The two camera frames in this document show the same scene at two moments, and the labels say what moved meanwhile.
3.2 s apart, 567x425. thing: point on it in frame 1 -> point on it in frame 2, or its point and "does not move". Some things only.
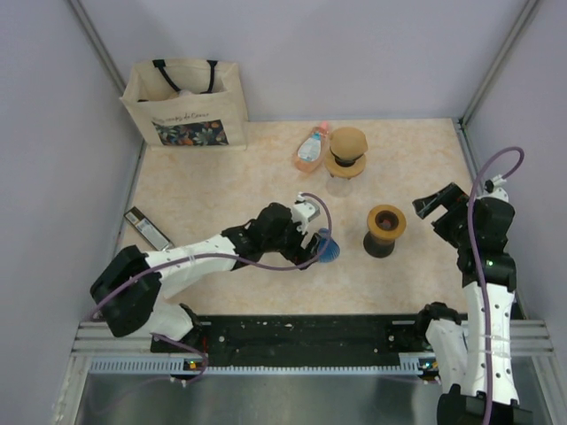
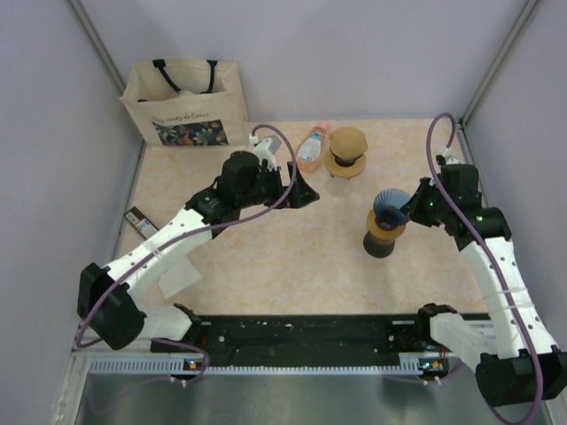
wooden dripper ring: (382, 233) does not move
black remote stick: (146, 230) does not move
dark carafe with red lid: (376, 246) does not move
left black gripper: (297, 253) -> (301, 196)
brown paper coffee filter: (348, 142) does not move
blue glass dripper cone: (329, 250) -> (387, 208)
